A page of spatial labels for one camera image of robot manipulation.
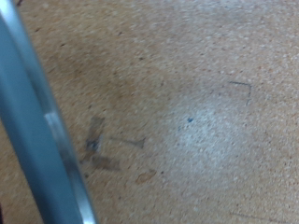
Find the glass oven door with handle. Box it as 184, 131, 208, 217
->
0, 0, 99, 224

